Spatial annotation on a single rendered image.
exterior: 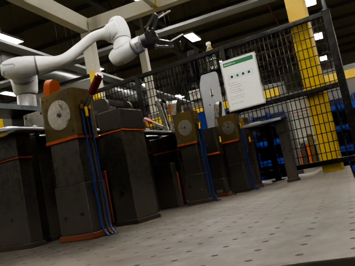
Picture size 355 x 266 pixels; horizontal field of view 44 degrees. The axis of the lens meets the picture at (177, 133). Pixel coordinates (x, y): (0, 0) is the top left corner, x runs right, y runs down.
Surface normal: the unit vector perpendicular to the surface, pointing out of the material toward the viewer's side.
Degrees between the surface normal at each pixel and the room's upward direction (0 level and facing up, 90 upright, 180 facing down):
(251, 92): 90
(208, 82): 90
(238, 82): 90
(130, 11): 90
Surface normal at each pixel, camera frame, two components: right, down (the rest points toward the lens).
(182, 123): -0.48, -0.01
